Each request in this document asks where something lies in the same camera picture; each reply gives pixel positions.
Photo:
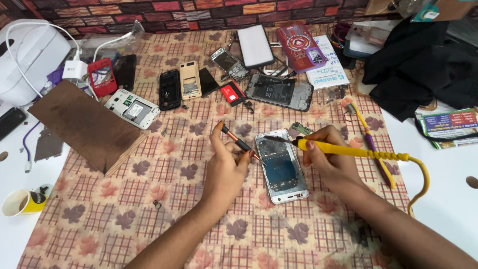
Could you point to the person's left hand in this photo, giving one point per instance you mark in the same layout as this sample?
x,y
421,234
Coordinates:
x,y
224,175

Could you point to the small metal phone part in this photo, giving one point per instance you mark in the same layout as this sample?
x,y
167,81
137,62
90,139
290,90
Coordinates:
x,y
157,204

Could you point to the white printed paper slip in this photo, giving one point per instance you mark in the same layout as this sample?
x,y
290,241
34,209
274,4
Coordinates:
x,y
330,76

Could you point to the white phone without back cover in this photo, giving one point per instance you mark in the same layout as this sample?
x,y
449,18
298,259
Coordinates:
x,y
132,109

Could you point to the white display with black rim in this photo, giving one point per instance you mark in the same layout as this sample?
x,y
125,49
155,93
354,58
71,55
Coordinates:
x,y
256,45

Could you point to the person's right hand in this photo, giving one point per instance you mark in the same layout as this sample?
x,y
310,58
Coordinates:
x,y
332,162

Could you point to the black screen panel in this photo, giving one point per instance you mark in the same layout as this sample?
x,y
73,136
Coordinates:
x,y
207,82

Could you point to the brown cardboard box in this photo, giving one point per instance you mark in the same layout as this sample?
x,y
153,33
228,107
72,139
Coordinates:
x,y
455,9

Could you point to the green printed leaflet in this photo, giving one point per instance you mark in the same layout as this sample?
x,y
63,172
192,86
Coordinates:
x,y
450,127

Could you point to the red and black battery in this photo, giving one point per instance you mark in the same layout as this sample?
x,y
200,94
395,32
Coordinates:
x,y
232,93

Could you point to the opened white smartphone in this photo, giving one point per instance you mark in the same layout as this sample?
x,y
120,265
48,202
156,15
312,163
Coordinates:
x,y
280,168

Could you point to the yellow soldering iron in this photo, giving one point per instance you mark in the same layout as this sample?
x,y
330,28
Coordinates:
x,y
354,150

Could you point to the white plastic appliance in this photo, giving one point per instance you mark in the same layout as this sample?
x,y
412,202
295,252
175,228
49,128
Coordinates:
x,y
33,56

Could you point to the silver phone with bare screen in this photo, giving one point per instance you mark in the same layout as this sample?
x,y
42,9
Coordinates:
x,y
229,63

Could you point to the small green circuit board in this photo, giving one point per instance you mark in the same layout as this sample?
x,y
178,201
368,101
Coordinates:
x,y
301,128

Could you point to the white charger adapter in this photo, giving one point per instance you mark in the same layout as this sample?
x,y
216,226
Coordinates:
x,y
74,70

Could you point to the yellow paper cup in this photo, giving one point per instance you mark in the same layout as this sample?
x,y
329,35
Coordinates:
x,y
24,203

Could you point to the black and copper screwdriver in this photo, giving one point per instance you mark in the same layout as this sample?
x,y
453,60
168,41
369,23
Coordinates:
x,y
239,142

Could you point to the grey opened phone frame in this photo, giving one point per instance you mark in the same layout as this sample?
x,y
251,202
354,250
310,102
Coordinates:
x,y
278,91

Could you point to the red patterned phone case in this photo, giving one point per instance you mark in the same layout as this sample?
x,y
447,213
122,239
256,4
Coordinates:
x,y
298,45

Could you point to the beige phone housing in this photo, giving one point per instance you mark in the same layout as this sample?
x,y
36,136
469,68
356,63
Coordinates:
x,y
190,80

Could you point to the floral checked table cloth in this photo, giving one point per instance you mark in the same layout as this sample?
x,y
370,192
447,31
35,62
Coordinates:
x,y
123,209

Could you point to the black phone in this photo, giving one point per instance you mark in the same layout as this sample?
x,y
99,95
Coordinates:
x,y
11,121

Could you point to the brown wooden board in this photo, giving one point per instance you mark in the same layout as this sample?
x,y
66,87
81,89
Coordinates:
x,y
86,125

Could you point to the yellow and purple toothbrush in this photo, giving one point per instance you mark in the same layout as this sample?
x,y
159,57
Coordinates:
x,y
371,144

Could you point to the black cloth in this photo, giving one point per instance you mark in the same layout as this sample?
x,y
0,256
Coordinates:
x,y
418,67

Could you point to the red phone frame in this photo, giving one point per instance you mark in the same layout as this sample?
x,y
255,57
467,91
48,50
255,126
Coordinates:
x,y
92,80

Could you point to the black phone housing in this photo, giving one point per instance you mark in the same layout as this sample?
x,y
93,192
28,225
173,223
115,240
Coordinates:
x,y
170,89

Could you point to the clear plastic bag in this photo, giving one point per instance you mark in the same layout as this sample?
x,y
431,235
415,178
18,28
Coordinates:
x,y
112,43

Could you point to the black phone back cover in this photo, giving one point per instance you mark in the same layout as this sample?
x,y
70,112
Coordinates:
x,y
125,71

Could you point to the clear plastic box with parts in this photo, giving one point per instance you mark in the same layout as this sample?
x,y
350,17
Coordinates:
x,y
368,37

